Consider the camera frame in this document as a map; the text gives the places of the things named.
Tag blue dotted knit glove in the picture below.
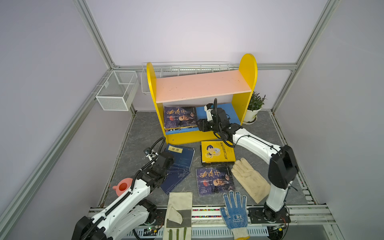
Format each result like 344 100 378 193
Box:
220 190 250 240

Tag top blue thread-bound book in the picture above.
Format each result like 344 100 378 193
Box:
165 144 195 170

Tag yellow cartoon cover book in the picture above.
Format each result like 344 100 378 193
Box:
165 126 199 135

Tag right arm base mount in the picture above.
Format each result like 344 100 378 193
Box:
248 206 291 224

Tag potted green plant white pot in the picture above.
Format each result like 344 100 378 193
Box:
243 92 266 125

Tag pink watering can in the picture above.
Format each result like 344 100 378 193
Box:
113 178 133 197

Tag purple portrait book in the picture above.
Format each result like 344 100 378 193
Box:
164 107 198 130
196 166 236 197

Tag grey green canvas glove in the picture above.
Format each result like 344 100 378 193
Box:
163 192 193 240

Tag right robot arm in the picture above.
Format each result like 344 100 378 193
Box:
197 99 299 215

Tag white wire mesh basket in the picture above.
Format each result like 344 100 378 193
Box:
96 70 140 112

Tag lower blue thread-bound book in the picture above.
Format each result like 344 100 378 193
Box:
160 170 190 195

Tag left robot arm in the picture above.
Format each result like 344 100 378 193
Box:
72 137 174 240

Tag beige leather work glove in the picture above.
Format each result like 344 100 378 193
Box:
231 158 271 204

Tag yellow bookshelf pink blue shelves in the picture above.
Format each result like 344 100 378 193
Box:
146 54 258 127

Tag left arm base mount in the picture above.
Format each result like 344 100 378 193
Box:
129 209 166 240

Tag purple portrait book front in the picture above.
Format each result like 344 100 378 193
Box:
196 166 236 197

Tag blue thread-bound book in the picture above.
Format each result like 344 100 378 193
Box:
165 144 195 170
160 170 190 195

